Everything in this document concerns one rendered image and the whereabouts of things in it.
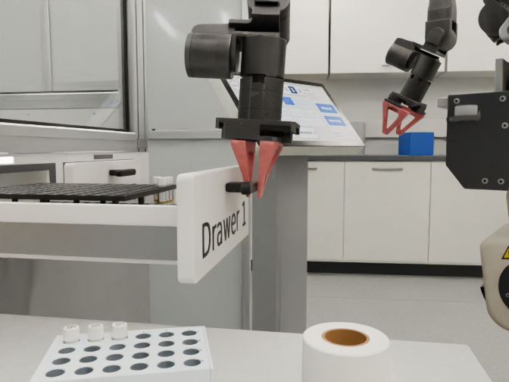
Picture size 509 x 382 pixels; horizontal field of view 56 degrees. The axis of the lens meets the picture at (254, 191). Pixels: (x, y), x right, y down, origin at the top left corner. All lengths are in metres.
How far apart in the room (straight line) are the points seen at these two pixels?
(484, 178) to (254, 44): 0.46
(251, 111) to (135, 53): 0.63
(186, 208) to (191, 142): 1.92
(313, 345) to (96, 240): 0.26
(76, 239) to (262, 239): 1.14
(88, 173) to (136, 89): 0.32
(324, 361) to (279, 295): 1.26
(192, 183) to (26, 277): 0.42
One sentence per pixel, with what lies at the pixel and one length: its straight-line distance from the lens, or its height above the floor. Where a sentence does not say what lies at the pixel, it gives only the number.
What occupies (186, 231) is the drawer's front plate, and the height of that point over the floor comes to 0.87.
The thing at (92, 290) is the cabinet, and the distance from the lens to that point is 1.01.
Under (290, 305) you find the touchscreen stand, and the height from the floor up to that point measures 0.42.
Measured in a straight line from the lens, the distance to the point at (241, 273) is 2.42.
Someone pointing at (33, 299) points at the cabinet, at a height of 0.72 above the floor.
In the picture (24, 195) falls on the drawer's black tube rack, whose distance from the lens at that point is 0.62.
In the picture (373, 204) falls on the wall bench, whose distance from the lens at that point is 3.65.
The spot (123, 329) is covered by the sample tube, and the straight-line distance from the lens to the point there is 0.42.
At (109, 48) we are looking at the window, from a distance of 1.11.
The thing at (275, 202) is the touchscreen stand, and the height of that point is 0.78.
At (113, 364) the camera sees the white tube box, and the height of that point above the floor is 0.80.
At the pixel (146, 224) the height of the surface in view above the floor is 0.87.
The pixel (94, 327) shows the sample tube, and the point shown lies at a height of 0.81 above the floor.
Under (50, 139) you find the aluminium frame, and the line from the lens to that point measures 0.87.
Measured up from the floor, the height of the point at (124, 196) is 0.90.
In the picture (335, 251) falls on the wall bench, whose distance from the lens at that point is 3.68.
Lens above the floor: 0.95
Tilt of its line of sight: 5 degrees down
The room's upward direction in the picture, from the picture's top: straight up
